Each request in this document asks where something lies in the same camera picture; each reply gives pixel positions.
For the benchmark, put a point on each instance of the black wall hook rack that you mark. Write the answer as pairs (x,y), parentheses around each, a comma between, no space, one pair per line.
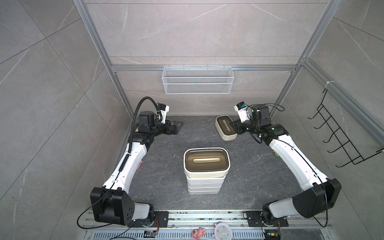
(340,136)

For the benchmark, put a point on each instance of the cream tissue box brown lid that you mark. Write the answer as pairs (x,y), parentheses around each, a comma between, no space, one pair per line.
(224,128)

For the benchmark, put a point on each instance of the white wire mesh basket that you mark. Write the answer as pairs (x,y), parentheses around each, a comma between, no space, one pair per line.
(197,80)

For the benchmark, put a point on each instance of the white tissue box wooden lid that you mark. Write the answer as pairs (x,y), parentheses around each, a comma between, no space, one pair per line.
(203,189)

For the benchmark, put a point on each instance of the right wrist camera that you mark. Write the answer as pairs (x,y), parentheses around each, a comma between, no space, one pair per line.
(242,110)

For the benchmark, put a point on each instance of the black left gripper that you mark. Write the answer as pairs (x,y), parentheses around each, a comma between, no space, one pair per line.
(174,131)

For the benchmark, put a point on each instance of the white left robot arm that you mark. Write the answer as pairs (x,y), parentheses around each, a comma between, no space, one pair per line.
(111,203)

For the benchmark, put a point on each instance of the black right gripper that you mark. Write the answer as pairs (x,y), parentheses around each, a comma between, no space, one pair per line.
(238,126)

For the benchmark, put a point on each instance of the lilac alarm clock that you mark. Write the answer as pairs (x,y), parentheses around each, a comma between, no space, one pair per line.
(223,231)

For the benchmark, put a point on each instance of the cream tissue box dark lid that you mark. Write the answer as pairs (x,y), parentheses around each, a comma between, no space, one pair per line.
(206,163)

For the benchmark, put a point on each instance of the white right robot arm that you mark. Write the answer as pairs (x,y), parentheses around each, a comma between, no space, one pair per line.
(319,193)

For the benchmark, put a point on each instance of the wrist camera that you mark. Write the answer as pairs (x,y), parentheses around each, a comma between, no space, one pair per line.
(162,111)
(242,110)

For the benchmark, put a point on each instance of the white tissue box grey top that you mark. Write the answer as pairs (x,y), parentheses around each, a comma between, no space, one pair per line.
(204,186)

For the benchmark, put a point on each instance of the pink bear figurine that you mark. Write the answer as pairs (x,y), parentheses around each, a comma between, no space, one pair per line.
(198,233)

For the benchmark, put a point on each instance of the white tissue box grey lid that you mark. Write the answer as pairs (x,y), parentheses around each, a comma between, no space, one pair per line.
(205,181)

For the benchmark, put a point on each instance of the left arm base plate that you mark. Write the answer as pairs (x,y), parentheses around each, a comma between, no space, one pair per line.
(161,219)

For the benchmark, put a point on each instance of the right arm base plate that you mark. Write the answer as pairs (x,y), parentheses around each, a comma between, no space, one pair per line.
(255,218)

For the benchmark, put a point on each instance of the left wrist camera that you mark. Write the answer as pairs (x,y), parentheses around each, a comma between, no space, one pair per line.
(162,111)

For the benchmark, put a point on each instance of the small electronics board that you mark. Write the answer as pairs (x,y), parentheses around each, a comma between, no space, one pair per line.
(272,235)

